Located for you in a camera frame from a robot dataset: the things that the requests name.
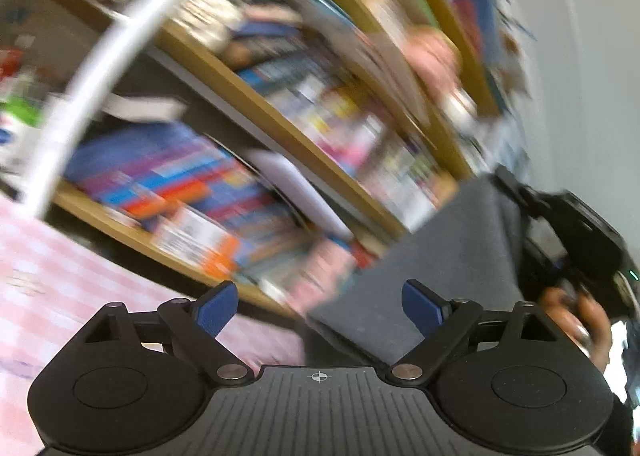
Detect grey sweatpants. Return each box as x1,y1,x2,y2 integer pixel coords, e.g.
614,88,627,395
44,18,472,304
298,176,525,367

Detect right hand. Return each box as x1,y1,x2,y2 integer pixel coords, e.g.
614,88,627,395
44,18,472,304
538,287,613,372

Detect pink checkered table mat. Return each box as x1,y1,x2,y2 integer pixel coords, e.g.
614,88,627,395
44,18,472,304
0,195,306,456

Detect wooden bookshelf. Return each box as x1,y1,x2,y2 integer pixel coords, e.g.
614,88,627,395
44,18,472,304
18,0,498,286

